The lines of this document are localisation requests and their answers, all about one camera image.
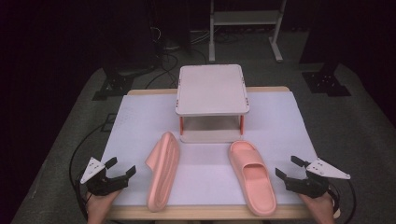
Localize white table mat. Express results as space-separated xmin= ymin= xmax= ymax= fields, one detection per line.
xmin=100 ymin=91 xmax=320 ymax=207

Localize black floor cables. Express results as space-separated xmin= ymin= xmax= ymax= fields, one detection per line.
xmin=144 ymin=26 xmax=209 ymax=91

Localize person's left hand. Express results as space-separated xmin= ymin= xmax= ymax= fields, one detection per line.
xmin=85 ymin=189 xmax=122 ymax=224

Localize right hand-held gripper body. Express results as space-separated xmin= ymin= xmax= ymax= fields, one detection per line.
xmin=284 ymin=157 xmax=352 ymax=199

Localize black stand with legs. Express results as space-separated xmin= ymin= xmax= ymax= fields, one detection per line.
xmin=92 ymin=63 xmax=157 ymax=102

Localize pink slipper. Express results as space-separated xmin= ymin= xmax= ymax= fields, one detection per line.
xmin=227 ymin=140 xmax=277 ymax=217
xmin=144 ymin=131 xmax=181 ymax=214

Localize white shoe rack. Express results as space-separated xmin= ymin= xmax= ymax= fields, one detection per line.
xmin=175 ymin=63 xmax=251 ymax=145

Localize person's right hand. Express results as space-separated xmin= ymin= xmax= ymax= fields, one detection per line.
xmin=298 ymin=190 xmax=336 ymax=224

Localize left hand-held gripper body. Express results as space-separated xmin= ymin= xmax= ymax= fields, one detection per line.
xmin=79 ymin=156 xmax=130 ymax=197

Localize black stand base plate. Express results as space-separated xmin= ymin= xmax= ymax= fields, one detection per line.
xmin=301 ymin=62 xmax=352 ymax=98

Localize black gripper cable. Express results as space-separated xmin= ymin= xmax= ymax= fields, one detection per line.
xmin=326 ymin=179 xmax=358 ymax=224
xmin=68 ymin=122 xmax=108 ymax=222

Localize white metal stand frame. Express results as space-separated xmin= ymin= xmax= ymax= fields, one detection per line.
xmin=208 ymin=0 xmax=288 ymax=63

